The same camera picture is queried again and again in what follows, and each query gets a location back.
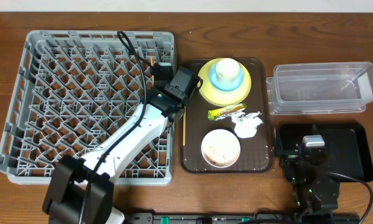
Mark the white bowl with rice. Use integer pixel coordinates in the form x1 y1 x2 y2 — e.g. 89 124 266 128
201 129 241 169

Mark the yellow plate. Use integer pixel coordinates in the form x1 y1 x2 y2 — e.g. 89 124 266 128
198 58 252 106

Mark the grey plastic dishwasher rack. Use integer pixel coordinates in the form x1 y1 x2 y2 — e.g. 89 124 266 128
0 30 176 185

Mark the white tissue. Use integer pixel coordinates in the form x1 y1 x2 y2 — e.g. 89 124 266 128
232 111 263 139

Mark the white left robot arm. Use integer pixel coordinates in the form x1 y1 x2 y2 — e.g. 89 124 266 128
42 63 204 223

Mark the white cup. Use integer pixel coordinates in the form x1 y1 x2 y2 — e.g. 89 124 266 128
216 58 240 81

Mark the black tray bin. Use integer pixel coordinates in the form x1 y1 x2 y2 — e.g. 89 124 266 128
275 123 373 182

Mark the clear plastic bin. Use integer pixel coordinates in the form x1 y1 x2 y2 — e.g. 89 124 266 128
266 62 373 115

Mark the light blue bowl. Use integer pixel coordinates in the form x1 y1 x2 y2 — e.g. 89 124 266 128
209 62 244 91

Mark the yellow green snack wrapper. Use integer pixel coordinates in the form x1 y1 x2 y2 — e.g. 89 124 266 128
207 103 247 121

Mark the dark brown serving tray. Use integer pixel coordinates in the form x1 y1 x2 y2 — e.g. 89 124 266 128
180 58 273 174

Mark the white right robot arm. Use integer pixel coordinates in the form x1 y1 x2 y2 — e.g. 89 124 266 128
274 125 340 223

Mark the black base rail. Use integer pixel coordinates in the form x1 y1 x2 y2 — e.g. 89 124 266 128
124 210 360 224

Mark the wooden chopstick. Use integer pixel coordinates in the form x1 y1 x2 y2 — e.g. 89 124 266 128
182 112 186 147
150 58 154 85

